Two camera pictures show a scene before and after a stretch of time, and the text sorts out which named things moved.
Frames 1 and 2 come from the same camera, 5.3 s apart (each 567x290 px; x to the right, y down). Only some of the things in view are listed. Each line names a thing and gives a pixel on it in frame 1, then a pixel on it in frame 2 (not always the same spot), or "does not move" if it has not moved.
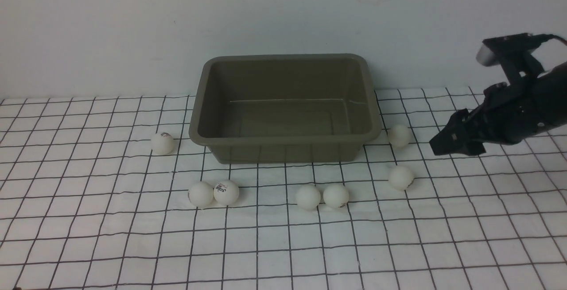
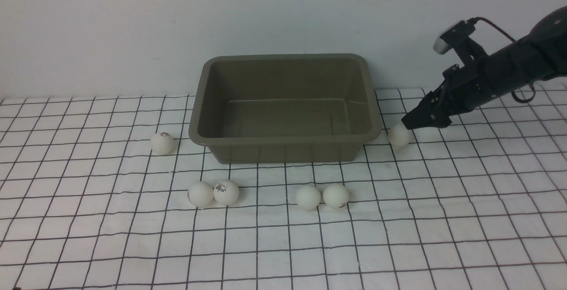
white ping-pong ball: x=399 y=135 does not move
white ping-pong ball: x=335 y=196 does not move
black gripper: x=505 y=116 -> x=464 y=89
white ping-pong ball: x=308 y=197 does not move
